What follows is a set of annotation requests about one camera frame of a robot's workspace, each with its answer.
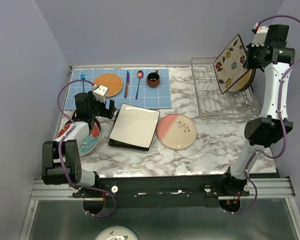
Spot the white red rimmed plate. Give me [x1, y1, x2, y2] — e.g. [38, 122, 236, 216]
[56, 122, 101, 158]

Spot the white square plate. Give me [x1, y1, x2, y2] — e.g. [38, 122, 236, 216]
[108, 102, 161, 149]

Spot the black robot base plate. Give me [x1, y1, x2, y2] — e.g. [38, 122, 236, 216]
[72, 173, 250, 208]

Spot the cream square dark-rimmed plate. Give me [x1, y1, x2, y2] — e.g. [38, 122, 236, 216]
[213, 34, 249, 94]

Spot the iridescent spoon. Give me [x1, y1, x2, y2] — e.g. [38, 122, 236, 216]
[135, 70, 144, 100]

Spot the aluminium frame rail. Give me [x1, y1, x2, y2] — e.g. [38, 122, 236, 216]
[30, 178, 296, 201]

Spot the blue grid placemat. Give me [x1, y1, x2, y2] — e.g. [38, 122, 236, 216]
[70, 68, 172, 109]

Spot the black teal square plate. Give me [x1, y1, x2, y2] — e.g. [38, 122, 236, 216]
[108, 112, 151, 152]

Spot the woven wicker round trivet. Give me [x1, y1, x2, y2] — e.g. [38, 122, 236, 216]
[94, 73, 123, 97]

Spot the orange black mug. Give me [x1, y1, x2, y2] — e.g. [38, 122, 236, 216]
[146, 69, 161, 88]

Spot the white floral plate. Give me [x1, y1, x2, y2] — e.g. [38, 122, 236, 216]
[95, 225, 139, 240]

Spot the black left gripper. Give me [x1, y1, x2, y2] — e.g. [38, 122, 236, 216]
[88, 91, 116, 119]

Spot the red rimmed round plate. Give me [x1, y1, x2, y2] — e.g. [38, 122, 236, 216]
[91, 118, 101, 133]

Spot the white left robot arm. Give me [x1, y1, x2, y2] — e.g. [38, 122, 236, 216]
[41, 91, 116, 198]

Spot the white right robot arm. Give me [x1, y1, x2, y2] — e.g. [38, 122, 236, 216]
[220, 24, 296, 196]

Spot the iridescent knife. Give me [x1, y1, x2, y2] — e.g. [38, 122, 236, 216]
[124, 71, 130, 99]

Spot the beige floral round plate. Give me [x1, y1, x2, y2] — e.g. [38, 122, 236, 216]
[156, 113, 197, 150]

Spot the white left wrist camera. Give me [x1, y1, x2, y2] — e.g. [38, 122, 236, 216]
[92, 84, 109, 104]

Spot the blue fork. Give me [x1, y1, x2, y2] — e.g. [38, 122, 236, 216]
[80, 72, 86, 92]

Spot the wire dish rack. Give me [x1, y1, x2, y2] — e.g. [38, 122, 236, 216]
[191, 56, 260, 123]

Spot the yellow round plate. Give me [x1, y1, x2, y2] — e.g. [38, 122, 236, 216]
[228, 69, 256, 92]

